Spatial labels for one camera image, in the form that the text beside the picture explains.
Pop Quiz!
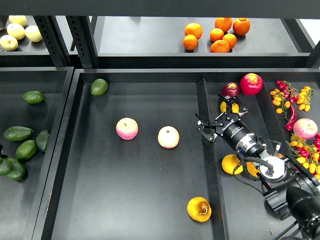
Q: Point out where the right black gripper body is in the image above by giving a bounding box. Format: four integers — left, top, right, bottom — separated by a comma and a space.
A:
216, 114, 255, 151

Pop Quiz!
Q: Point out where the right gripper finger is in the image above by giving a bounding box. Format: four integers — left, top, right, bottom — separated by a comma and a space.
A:
195, 113, 224, 143
217, 93, 248, 120

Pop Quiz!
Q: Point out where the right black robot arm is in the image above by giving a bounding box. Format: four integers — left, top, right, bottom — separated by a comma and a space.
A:
196, 93, 320, 240

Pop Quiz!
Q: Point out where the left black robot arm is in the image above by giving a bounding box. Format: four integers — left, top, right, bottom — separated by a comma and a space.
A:
0, 145, 8, 159

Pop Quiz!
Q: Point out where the green avocado at tray corner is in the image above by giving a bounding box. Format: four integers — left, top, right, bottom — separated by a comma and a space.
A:
90, 78, 109, 96

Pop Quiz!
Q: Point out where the green avocado upper left tray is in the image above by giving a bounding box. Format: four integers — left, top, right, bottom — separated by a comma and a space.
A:
23, 90, 45, 104

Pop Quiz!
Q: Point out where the pale yellow pear right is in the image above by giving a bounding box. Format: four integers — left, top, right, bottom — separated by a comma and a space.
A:
25, 25, 43, 43

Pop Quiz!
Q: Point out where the pale yellow pear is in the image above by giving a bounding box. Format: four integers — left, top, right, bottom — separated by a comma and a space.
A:
8, 15, 27, 27
25, 25, 43, 43
0, 35, 18, 52
6, 23, 26, 41

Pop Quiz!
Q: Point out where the pale yellow pear top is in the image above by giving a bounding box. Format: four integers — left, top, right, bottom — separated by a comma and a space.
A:
8, 15, 27, 27

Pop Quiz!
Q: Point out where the pale yellow pear front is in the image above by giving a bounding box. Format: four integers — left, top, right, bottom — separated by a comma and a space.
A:
0, 35, 18, 52

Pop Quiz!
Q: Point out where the pale yellow pear centre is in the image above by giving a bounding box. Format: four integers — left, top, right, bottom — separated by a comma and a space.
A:
6, 23, 26, 41

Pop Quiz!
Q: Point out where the dark red apple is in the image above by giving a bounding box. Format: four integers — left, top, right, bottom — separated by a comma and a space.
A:
220, 82, 240, 98

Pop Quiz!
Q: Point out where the large red apple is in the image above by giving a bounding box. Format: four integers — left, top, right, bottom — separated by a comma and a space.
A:
239, 73, 264, 96

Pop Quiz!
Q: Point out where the pale pink apple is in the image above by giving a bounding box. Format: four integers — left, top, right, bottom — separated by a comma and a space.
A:
157, 126, 180, 149

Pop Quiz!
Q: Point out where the upper cherry tomato cluster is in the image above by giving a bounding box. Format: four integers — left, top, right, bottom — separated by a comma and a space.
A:
269, 80, 314, 116

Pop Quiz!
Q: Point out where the cherry tomato cluster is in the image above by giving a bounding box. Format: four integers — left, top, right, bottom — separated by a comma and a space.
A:
269, 80, 314, 116
286, 133, 320, 180

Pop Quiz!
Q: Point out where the red chili pepper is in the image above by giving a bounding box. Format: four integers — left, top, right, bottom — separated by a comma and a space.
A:
284, 104, 297, 131

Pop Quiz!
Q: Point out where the pink apple right tray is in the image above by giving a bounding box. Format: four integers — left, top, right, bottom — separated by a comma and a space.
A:
293, 118, 318, 140

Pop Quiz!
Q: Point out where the orange front bottom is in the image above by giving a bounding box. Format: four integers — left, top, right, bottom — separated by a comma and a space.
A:
209, 39, 230, 53

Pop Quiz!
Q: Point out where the orange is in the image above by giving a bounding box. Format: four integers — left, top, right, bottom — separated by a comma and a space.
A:
184, 22, 203, 40
214, 17, 233, 33
209, 39, 230, 53
182, 34, 198, 51
232, 17, 251, 36

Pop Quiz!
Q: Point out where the orange right small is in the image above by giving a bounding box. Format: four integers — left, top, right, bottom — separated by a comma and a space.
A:
222, 33, 237, 50

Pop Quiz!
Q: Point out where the orange small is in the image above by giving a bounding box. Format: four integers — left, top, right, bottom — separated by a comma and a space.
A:
222, 33, 237, 50
209, 28, 225, 43

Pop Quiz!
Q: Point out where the pink red apple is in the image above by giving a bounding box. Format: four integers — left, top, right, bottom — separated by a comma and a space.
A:
115, 117, 139, 140

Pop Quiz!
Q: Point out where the lower cherry tomato cluster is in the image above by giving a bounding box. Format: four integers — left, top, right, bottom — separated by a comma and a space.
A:
286, 133, 320, 180

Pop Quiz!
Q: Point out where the orange centre small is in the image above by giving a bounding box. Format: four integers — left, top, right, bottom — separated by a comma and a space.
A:
209, 28, 225, 43

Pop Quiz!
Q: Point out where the orange far left bottom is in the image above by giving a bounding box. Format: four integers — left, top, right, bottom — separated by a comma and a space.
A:
182, 34, 198, 51

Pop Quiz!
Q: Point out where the large black centre tray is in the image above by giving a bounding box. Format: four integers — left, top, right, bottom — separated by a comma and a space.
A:
32, 68, 320, 240

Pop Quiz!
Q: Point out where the orange top right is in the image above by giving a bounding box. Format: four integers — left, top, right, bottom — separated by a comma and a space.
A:
232, 17, 251, 36

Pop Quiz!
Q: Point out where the orange top centre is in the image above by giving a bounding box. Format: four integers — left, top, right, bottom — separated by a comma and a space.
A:
214, 17, 233, 33

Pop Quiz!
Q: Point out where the orange far left top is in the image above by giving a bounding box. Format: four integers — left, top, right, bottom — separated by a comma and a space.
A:
184, 22, 203, 40

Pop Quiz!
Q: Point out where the black left tray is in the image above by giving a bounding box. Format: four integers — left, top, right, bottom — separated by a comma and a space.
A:
0, 67, 74, 240

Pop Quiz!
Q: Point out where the black metal shelf frame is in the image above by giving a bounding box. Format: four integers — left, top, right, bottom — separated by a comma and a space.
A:
0, 0, 320, 68

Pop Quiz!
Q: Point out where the dark avocado near tray wall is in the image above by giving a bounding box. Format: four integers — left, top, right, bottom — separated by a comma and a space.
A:
36, 130, 50, 153

